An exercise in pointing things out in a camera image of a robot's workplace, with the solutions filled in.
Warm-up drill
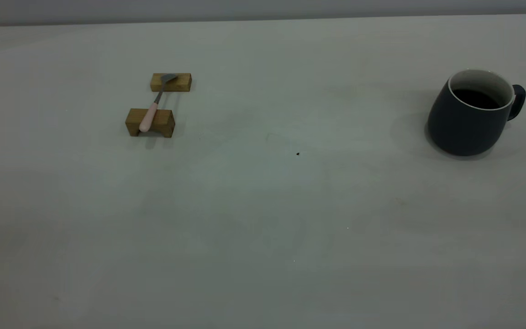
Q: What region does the pink handled metal spoon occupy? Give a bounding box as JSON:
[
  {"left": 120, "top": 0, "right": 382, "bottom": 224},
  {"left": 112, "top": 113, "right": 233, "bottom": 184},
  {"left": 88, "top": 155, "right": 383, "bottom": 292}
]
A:
[{"left": 139, "top": 73, "right": 179, "bottom": 133}]

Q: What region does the grey ceramic cup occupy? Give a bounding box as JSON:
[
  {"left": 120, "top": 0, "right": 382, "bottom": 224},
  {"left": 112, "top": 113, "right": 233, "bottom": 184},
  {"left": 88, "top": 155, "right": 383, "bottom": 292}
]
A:
[{"left": 427, "top": 69, "right": 526, "bottom": 157}]

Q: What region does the dark coffee liquid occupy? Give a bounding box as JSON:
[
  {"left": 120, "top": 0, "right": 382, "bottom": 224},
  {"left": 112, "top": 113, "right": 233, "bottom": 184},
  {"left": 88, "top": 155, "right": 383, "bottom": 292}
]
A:
[{"left": 452, "top": 89, "right": 504, "bottom": 110}]

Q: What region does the arch shaped wooden block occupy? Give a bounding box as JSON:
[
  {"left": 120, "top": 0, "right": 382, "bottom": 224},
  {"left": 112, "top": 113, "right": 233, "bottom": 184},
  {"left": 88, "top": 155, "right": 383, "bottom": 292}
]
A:
[{"left": 125, "top": 108, "right": 176, "bottom": 138}]

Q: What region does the flat rectangular wooden block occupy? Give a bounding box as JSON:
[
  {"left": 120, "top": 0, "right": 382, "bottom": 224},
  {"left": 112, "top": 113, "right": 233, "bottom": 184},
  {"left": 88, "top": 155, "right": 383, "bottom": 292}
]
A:
[{"left": 150, "top": 73, "right": 193, "bottom": 93}]

